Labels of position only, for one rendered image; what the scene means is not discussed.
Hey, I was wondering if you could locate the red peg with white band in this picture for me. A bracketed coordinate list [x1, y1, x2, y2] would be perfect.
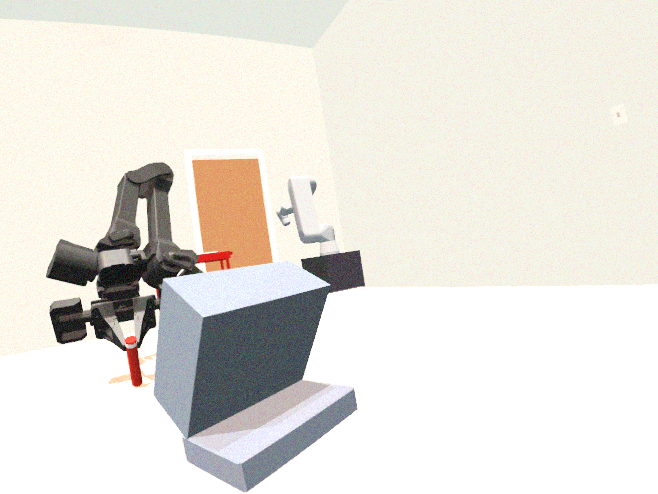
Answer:
[125, 336, 142, 387]

